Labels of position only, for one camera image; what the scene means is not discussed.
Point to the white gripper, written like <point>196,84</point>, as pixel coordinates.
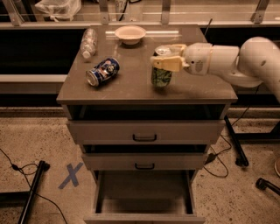
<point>198,58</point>

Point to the green soda can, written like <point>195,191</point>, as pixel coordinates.
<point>160,78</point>

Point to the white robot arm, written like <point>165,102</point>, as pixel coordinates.
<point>254,63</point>

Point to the blue crushed soda can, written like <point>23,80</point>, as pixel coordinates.
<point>105,70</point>

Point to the grey drawer cabinet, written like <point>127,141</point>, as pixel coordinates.
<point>132,84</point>

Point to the top grey drawer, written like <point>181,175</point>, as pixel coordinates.
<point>150,124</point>

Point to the grey drawer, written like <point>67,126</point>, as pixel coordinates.
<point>145,157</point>
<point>150,124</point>
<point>144,197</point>

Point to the middle grey drawer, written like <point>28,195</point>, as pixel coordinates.
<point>145,157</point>

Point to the bottom grey drawer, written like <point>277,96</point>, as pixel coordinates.
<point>144,197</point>

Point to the white paper bowl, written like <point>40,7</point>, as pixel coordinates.
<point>130,34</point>

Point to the clear plastic water bottle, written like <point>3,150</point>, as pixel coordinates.
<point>88,43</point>

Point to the black stand leg right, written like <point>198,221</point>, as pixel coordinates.
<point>241,159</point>

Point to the black stand leg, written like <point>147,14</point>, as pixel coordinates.
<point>241,159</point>
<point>43,166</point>

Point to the clear plastic bag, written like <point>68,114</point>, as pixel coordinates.
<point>58,10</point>

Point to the black caster leg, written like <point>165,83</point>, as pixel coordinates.
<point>262,184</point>

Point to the blue tape cross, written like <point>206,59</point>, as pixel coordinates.
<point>71,177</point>

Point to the black stand leg left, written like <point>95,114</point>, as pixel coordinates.
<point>43,166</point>

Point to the metal railing frame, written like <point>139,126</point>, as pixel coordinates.
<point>213,13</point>

